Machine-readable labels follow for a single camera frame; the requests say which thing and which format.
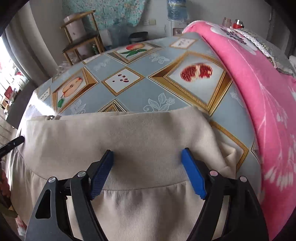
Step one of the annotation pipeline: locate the teal floral wall cloth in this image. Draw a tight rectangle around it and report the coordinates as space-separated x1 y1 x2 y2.
62 0 147 29

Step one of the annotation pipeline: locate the small glass jar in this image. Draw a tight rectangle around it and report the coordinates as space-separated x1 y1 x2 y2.
222 17 232 28

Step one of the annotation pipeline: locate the wooden chair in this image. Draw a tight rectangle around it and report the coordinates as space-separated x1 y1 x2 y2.
60 9 105 66

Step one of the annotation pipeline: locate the white lace silver cloth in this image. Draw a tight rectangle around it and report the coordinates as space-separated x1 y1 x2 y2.
236 28 295 78

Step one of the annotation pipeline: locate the fruit pattern blue tablecloth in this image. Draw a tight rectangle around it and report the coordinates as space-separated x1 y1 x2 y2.
23 33 261 194

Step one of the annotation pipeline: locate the black round bin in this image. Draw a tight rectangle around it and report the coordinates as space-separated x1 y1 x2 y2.
128 31 149 44

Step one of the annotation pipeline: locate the pink floral blanket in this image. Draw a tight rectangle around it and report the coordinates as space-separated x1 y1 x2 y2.
185 21 295 240

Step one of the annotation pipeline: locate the blue water jug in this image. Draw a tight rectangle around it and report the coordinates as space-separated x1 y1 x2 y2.
167 0 188 22

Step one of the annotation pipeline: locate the beige zip jacket black trim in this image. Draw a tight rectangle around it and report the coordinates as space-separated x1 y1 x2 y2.
6 107 238 240

